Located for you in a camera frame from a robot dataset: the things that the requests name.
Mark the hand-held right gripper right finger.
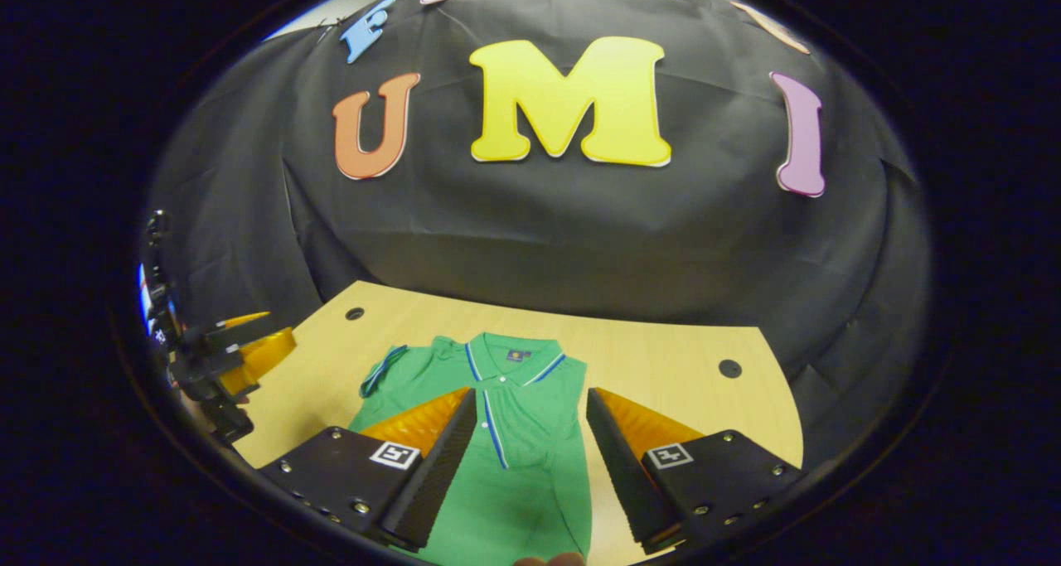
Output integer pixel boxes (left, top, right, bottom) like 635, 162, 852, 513
585, 386, 805, 554

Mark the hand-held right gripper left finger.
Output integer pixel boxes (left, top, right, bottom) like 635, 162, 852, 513
257, 386, 479, 550

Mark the green T-shirt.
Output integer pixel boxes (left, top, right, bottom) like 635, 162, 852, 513
346, 331, 593, 566

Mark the bright white screen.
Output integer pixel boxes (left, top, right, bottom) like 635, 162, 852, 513
137, 264, 179, 343

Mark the black backdrop cloth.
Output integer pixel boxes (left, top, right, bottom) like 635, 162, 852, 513
137, 0, 933, 467

